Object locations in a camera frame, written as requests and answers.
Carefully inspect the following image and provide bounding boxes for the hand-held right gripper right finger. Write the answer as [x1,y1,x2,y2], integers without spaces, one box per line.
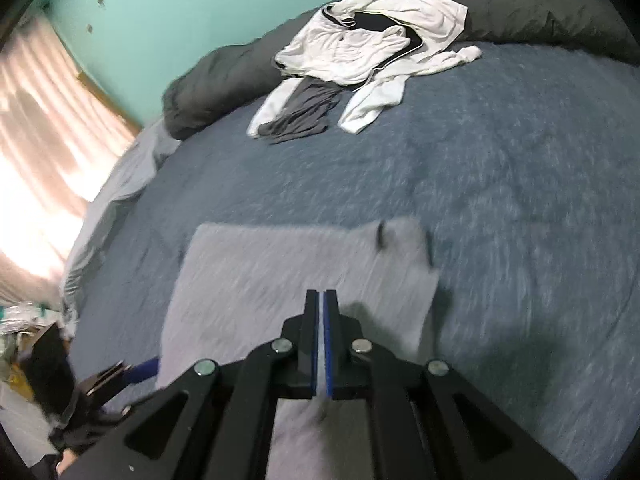
[322,287,576,480]

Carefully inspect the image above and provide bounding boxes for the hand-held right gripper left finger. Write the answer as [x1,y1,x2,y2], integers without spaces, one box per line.
[62,289,321,480]

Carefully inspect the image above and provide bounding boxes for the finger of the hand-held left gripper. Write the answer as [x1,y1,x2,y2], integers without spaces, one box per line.
[82,356,162,398]

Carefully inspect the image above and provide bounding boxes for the grey sweatpants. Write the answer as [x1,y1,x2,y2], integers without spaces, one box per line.
[157,217,441,480]

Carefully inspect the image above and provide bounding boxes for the pile of plastic bags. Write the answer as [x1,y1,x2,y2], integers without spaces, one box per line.
[0,300,66,396]

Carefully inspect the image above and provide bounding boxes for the pink curtain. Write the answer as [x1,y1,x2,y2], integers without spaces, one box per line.
[0,15,143,306]

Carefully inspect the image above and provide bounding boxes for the blue flecked bedspread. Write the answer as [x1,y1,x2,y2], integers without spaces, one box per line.
[65,40,640,480]

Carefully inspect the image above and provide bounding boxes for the dark grey garment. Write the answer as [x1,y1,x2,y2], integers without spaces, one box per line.
[259,77,346,145]

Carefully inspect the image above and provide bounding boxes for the white jacket with black trim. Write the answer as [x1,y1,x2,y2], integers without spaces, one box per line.
[246,0,483,138]

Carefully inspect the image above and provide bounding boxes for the dark grey duvet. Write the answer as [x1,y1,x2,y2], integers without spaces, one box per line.
[161,0,640,141]

